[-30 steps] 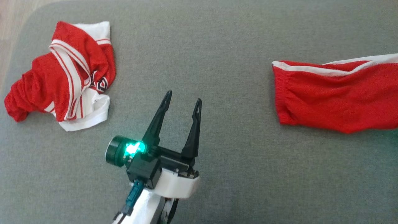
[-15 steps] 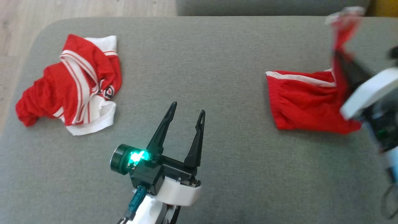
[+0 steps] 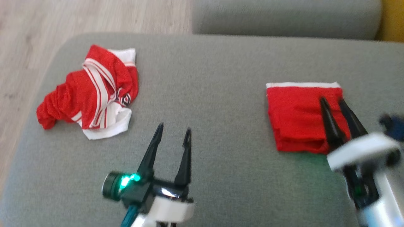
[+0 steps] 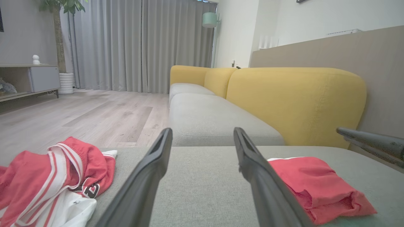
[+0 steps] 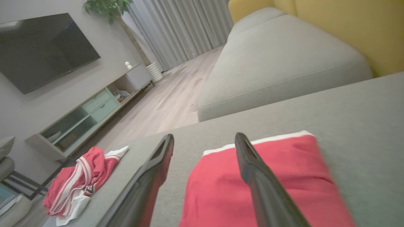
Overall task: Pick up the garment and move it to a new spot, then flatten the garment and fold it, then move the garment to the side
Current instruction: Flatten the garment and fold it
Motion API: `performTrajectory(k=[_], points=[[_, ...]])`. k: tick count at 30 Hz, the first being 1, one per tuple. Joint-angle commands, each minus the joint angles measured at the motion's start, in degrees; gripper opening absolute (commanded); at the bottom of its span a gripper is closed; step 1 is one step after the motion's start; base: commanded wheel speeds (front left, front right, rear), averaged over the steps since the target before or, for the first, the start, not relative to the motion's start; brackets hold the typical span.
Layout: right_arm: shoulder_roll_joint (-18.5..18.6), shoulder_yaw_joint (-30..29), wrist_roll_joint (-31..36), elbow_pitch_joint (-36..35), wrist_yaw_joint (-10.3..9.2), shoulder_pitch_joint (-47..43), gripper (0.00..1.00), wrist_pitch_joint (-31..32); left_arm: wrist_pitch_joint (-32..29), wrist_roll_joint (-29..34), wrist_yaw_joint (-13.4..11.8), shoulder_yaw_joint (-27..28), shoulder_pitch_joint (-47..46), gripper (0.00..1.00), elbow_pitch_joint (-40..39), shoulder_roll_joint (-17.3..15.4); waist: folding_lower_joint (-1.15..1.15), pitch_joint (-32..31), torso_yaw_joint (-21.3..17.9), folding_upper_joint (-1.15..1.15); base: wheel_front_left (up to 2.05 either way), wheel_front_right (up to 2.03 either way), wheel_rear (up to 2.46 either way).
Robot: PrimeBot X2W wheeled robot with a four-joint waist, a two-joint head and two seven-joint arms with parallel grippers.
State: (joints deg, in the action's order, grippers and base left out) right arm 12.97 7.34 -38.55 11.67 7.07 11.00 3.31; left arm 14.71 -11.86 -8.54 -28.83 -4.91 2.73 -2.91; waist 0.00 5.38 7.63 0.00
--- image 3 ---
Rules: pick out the red jersey with white panels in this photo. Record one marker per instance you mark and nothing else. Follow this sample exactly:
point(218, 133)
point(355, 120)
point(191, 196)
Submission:
point(72, 94)

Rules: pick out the left gripper white dark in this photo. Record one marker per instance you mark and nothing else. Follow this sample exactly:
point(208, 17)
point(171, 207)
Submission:
point(151, 195)

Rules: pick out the large grey sofa seat cushion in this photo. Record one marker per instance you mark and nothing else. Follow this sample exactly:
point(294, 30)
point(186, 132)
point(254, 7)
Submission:
point(221, 94)

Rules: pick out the right gripper white dark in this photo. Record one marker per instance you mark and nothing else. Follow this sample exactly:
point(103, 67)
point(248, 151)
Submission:
point(363, 151)

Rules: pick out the yellow sofa cushion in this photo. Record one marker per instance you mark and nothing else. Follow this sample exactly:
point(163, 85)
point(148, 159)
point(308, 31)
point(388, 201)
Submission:
point(394, 19)

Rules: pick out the red shorts with white band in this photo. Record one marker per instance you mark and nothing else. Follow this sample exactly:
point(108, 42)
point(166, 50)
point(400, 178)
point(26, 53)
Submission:
point(293, 119)

